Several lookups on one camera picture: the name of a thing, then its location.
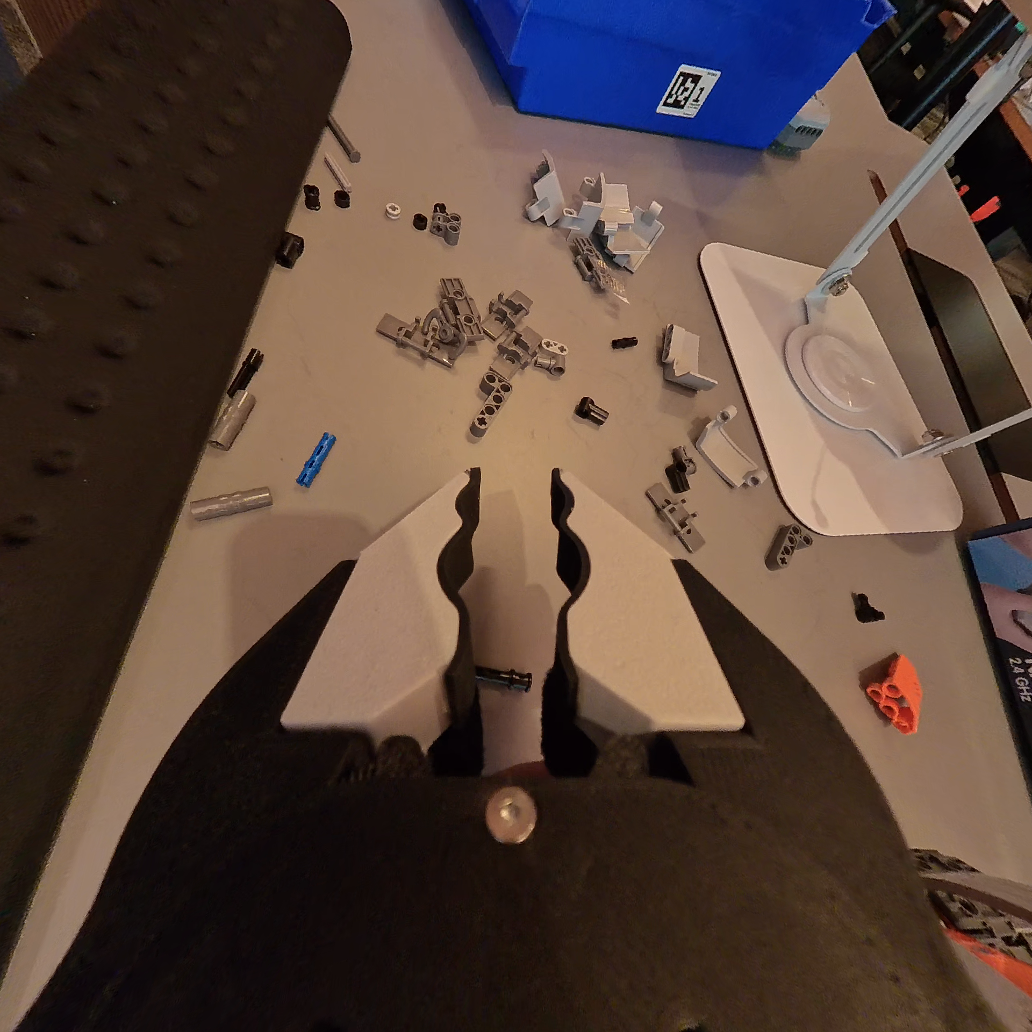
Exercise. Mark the black small block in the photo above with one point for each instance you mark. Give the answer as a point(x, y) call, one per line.
point(289, 250)

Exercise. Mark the grey white block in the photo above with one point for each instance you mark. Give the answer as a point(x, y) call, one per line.
point(802, 125)

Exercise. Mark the grey bent liftarm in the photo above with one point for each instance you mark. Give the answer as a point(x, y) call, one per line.
point(492, 403)

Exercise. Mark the grey orange toy block vehicle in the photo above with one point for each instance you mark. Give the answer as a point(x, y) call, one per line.
point(992, 959)

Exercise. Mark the grey tube connector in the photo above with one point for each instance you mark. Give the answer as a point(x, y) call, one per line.
point(231, 504)
point(234, 419)

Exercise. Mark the dark grey gear connector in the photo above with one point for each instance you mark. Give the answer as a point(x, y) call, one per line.
point(593, 266)

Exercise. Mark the light grey short beam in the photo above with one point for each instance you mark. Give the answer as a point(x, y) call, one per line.
point(554, 347)

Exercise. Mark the dark grey angled beam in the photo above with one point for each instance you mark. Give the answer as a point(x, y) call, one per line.
point(788, 548)

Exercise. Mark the single grey track link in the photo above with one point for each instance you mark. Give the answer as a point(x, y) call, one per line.
point(508, 310)
point(399, 329)
point(676, 516)
point(520, 347)

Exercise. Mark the black long pin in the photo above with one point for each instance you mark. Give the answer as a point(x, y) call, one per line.
point(246, 372)

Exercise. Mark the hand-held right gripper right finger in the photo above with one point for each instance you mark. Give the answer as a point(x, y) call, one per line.
point(645, 645)

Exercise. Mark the grey axle rod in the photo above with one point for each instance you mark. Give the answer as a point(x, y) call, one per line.
point(343, 137)

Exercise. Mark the light grey curved panel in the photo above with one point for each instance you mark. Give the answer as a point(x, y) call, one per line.
point(730, 451)

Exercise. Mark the blue object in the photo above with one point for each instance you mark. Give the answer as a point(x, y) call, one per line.
point(605, 64)

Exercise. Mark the grey connector block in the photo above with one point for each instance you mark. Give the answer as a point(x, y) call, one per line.
point(459, 305)

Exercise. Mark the black short connector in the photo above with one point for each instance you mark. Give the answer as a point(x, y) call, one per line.
point(593, 411)

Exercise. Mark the black small clip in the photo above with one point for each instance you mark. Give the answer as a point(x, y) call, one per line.
point(867, 609)

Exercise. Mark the white lamp base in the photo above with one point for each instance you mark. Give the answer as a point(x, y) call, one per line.
point(846, 468)

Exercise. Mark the blue pin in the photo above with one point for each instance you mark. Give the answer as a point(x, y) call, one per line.
point(316, 459)

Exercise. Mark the orange wedge block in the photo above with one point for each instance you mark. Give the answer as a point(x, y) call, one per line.
point(895, 693)

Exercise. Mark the grey double connector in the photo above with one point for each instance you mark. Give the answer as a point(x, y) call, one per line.
point(446, 222)

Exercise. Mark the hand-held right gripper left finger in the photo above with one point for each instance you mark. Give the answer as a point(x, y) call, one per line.
point(379, 645)

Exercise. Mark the light grey short rod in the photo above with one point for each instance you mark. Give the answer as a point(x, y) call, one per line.
point(337, 169)

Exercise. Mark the light grey small connector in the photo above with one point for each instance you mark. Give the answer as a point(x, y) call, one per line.
point(551, 364)

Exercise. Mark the light grey angled panel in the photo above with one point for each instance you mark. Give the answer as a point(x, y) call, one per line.
point(641, 234)
point(547, 193)
point(601, 206)

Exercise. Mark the blue printed toy box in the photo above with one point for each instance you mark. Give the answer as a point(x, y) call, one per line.
point(1004, 645)

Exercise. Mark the clear plastic wrapper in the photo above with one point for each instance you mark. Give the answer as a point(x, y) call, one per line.
point(619, 289)

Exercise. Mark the light grey curved block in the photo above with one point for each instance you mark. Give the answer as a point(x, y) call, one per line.
point(685, 359)

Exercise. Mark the black perforated panel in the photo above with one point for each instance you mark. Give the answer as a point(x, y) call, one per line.
point(121, 322)

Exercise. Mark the black grey cross connector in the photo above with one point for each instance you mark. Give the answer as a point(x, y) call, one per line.
point(680, 468)

